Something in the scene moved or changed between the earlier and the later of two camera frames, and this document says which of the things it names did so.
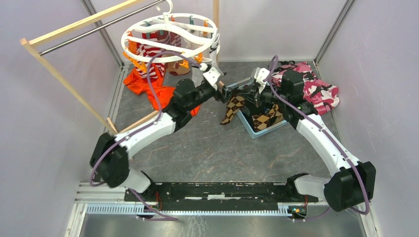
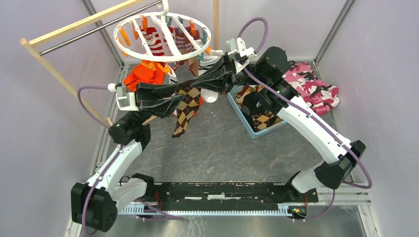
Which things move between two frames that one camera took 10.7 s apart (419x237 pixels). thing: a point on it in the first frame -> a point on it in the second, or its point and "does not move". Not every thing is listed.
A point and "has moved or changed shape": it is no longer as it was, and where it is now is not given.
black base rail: (274, 193) does not move
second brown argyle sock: (260, 120) does not move
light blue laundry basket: (253, 133) does not move
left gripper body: (218, 95) -> (137, 102)
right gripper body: (266, 96) -> (239, 78)
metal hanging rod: (121, 18) does not move
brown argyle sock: (234, 103) has moved or changed shape
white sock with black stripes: (197, 73) has moved or changed shape
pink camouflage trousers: (320, 96) does not move
